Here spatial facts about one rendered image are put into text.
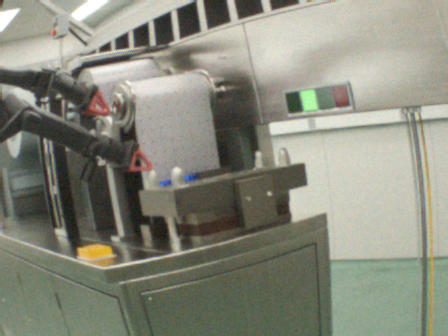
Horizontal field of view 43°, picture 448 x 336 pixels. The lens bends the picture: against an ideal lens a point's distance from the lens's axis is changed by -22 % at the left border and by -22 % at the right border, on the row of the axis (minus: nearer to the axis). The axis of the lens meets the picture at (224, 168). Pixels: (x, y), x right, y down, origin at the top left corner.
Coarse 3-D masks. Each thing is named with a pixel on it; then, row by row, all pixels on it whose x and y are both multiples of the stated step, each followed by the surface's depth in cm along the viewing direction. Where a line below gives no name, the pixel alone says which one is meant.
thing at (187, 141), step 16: (192, 112) 182; (208, 112) 185; (144, 128) 173; (160, 128) 176; (176, 128) 179; (192, 128) 182; (208, 128) 185; (144, 144) 173; (160, 144) 176; (176, 144) 179; (192, 144) 182; (208, 144) 185; (160, 160) 176; (176, 160) 179; (192, 160) 182; (208, 160) 185; (144, 176) 173; (160, 176) 176
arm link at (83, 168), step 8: (96, 144) 155; (88, 152) 155; (96, 152) 157; (80, 160) 161; (88, 160) 160; (96, 160) 166; (72, 168) 162; (80, 168) 161; (88, 168) 163; (80, 176) 161; (88, 176) 164
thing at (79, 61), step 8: (136, 48) 207; (144, 48) 208; (152, 48) 210; (160, 48) 213; (80, 56) 193; (88, 56) 196; (96, 56) 197; (104, 56) 200; (112, 56) 205; (120, 56) 205; (128, 56) 210; (72, 64) 197; (80, 64) 193; (88, 64) 204
